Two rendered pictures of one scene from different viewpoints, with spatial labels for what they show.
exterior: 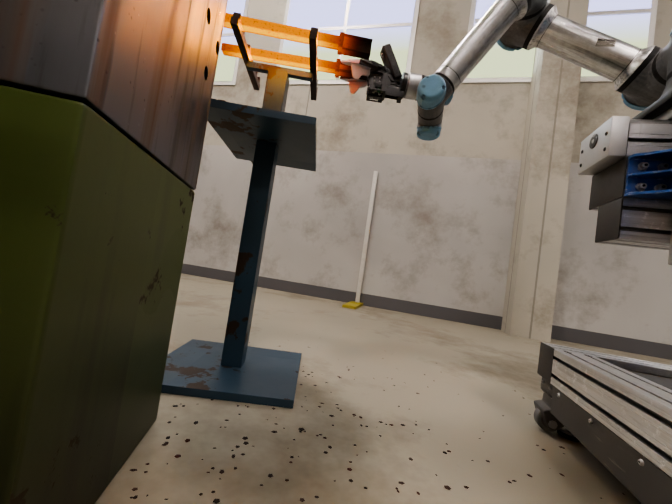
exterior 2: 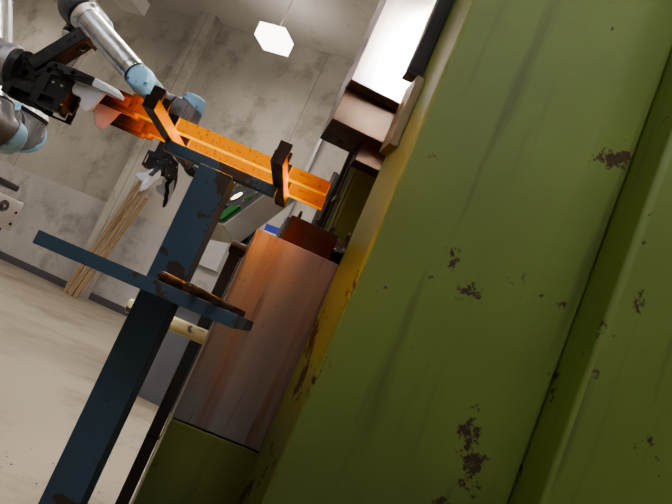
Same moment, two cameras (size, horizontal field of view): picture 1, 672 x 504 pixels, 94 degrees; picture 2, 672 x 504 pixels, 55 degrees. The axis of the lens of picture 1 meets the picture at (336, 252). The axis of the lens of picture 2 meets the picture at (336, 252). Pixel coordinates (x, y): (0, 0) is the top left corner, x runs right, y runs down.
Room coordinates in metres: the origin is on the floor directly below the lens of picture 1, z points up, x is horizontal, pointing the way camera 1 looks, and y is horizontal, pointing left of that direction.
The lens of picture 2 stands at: (2.04, 0.55, 0.72)
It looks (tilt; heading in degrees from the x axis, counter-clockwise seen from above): 9 degrees up; 183
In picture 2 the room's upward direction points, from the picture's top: 23 degrees clockwise
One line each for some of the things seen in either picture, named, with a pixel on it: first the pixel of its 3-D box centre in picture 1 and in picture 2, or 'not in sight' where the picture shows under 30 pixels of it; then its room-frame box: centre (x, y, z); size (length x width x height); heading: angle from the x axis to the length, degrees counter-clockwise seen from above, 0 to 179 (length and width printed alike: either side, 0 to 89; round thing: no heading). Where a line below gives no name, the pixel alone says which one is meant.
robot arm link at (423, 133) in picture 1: (430, 118); not in sight; (0.96, -0.23, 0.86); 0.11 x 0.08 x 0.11; 163
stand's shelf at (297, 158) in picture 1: (268, 142); (163, 289); (0.96, 0.26, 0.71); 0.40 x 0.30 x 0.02; 3
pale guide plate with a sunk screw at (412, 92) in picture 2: not in sight; (401, 116); (0.67, 0.50, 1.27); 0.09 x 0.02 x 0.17; 11
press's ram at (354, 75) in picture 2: not in sight; (439, 63); (0.39, 0.53, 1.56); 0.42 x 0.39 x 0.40; 101
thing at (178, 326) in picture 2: not in sight; (195, 333); (0.06, 0.17, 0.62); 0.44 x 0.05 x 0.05; 101
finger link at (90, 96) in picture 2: (353, 84); (93, 97); (1.01, 0.02, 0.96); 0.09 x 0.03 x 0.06; 74
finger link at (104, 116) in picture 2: (355, 70); (107, 113); (0.93, 0.02, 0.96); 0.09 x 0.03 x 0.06; 110
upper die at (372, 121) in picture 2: not in sight; (400, 147); (0.35, 0.52, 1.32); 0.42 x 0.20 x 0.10; 101
